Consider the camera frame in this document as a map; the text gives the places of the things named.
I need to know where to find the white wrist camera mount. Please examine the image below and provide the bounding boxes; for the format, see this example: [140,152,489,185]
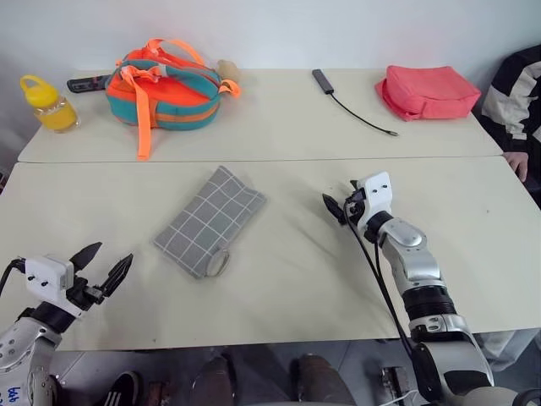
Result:
[24,255,85,319]
[349,171,393,233]

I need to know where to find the yellow lidded juice bottle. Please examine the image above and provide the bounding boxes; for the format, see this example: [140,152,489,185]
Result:
[19,74,81,134]

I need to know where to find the person's bare hand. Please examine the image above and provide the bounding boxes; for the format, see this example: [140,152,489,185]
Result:
[502,151,530,182]

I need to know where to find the orange and teal backpack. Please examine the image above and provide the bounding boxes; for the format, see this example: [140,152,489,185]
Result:
[104,37,243,162]

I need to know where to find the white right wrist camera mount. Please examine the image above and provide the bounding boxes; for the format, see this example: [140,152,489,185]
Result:
[349,171,393,233]

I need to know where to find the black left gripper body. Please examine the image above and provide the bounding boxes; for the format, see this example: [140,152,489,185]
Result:
[66,275,110,313]

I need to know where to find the coral pink fabric pouch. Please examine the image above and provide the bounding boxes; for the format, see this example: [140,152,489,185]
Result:
[374,64,483,123]

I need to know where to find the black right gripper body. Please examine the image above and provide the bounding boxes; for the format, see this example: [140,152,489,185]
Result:
[343,187,368,222]

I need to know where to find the metal bracket under table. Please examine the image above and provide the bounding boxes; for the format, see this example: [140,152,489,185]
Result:
[380,366,412,403]

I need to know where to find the grey checked fabric pouch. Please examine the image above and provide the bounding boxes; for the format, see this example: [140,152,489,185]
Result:
[151,165,267,280]

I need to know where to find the black shoe with white stripes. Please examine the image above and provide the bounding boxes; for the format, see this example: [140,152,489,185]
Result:
[100,370,144,406]

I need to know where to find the black USB hub with cable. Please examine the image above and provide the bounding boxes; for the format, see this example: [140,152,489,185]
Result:
[311,69,400,138]

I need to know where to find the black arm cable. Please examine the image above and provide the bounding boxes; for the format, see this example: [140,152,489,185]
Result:
[0,255,27,298]
[342,197,424,370]

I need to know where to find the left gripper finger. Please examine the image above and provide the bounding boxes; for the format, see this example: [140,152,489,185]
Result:
[101,253,134,298]
[70,241,104,273]

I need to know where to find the dark brown rounded shape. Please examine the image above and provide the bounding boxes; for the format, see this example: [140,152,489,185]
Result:
[289,354,357,406]
[189,356,237,406]

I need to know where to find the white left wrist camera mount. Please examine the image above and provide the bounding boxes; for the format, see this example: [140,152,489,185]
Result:
[24,255,85,319]

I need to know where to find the person in black white jacket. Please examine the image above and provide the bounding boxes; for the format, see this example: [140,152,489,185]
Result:
[480,43,541,154]

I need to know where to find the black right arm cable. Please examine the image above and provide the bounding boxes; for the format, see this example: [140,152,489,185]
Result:
[342,197,424,370]

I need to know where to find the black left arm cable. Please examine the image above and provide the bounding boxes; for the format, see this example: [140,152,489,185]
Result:
[0,255,27,298]

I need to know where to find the person's grey trousers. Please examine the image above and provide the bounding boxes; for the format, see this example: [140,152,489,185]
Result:
[476,328,534,374]

